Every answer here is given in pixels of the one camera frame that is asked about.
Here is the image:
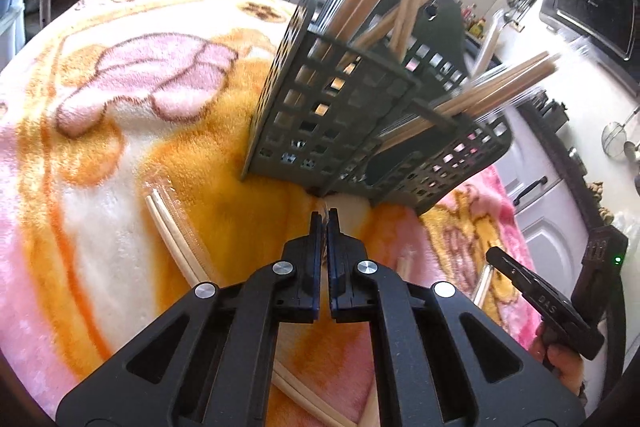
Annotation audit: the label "hanging wire strainer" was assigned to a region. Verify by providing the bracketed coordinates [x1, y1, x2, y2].
[600, 119, 637, 160]

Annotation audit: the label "hanging kitchen utensils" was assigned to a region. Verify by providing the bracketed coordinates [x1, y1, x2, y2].
[502, 0, 539, 28]

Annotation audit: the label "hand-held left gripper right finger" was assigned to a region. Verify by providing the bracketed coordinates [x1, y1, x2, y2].
[326, 209, 586, 427]

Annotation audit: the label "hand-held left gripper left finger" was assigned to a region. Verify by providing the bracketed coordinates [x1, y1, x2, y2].
[55, 212, 326, 427]

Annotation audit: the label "plastic drawer unit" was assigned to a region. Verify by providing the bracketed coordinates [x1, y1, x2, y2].
[0, 0, 29, 64]

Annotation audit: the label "grey plastic utensil holder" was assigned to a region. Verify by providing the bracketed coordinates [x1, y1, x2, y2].
[240, 0, 514, 216]

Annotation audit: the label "group of condiment bottles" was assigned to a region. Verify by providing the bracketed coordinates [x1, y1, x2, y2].
[462, 4, 487, 38]

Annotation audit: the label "chopstick pair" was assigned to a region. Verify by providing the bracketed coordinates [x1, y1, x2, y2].
[145, 189, 214, 286]
[470, 257, 501, 309]
[270, 357, 352, 427]

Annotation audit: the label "bunch of chopsticks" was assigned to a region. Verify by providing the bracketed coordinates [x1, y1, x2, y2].
[320, 0, 562, 148]

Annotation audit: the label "person's right hand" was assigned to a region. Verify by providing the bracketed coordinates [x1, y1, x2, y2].
[530, 329, 588, 403]

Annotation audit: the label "black range hood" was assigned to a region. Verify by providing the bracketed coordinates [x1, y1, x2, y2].
[537, 0, 640, 64]

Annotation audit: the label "pink printed blanket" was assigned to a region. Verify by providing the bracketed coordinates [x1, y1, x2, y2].
[0, 0, 533, 427]

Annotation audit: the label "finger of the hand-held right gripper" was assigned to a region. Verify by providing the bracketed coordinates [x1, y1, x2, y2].
[486, 247, 604, 361]

